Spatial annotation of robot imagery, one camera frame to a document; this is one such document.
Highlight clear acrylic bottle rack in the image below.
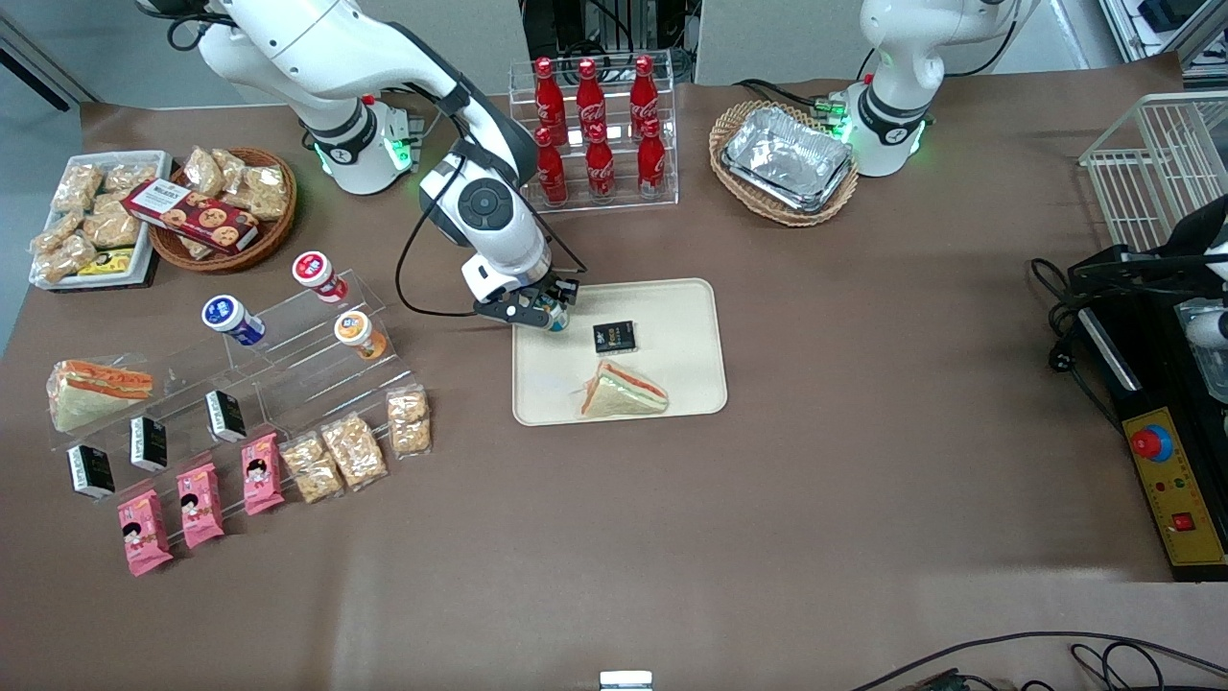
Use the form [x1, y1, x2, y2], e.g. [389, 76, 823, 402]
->
[508, 50, 679, 216]

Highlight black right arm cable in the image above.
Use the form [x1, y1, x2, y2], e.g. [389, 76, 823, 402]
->
[395, 86, 588, 320]

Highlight black power cable with plug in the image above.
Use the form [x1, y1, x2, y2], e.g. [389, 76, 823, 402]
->
[1029, 256, 1119, 428]

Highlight red cola bottle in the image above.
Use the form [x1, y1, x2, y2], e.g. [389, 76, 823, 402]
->
[585, 125, 616, 204]
[628, 55, 660, 135]
[533, 127, 569, 207]
[532, 56, 567, 145]
[577, 58, 607, 143]
[637, 117, 667, 200]

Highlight black machine with yellow panel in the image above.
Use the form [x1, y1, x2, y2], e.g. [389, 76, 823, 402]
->
[1068, 195, 1228, 583]

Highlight metal frame cart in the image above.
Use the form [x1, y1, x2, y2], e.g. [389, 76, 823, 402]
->
[1098, 0, 1228, 66]

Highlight blue gum bottle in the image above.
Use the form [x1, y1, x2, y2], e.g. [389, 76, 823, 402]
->
[201, 295, 267, 347]

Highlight light woven wicker basket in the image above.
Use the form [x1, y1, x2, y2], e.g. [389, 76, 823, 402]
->
[709, 100, 861, 228]

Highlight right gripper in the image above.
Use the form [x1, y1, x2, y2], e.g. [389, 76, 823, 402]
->
[462, 251, 581, 329]

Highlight dark brown wicker basket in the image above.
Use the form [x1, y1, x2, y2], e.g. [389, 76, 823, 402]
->
[147, 147, 299, 274]

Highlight grey rectangular snack tray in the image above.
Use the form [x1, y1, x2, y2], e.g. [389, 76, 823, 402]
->
[29, 151, 174, 292]

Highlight red-lidded yogurt cup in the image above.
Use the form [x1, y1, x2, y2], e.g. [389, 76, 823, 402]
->
[293, 251, 348, 303]

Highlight clear acrylic stepped stand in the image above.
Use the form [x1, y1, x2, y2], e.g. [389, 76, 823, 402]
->
[43, 269, 415, 490]

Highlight stack of foil trays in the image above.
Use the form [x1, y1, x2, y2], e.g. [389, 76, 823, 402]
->
[720, 106, 856, 214]

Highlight orange gum bottle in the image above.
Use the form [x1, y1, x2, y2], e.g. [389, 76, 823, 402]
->
[334, 310, 388, 361]

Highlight red cookie box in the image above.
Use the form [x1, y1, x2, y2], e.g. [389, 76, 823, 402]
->
[123, 179, 262, 254]

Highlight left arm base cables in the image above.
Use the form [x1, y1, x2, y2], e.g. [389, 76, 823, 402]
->
[734, 79, 850, 121]

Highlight cream plastic tray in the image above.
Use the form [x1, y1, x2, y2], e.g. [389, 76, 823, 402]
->
[511, 277, 728, 427]

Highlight triangular wrapped sandwich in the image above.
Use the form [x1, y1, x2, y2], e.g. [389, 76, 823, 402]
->
[46, 358, 154, 433]
[579, 360, 670, 419]

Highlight grey base connector block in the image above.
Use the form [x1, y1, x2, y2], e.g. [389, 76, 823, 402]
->
[384, 91, 447, 150]

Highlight white wire basket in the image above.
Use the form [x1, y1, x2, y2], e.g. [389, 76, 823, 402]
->
[1079, 91, 1228, 252]

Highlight long black cable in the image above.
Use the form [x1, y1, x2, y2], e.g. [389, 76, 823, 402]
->
[849, 631, 1228, 691]

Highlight pink snack pack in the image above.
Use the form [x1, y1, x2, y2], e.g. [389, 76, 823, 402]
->
[117, 489, 175, 578]
[177, 463, 225, 550]
[242, 433, 286, 516]

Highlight black equipment with cables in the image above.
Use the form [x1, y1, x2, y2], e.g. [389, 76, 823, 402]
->
[521, 0, 698, 83]

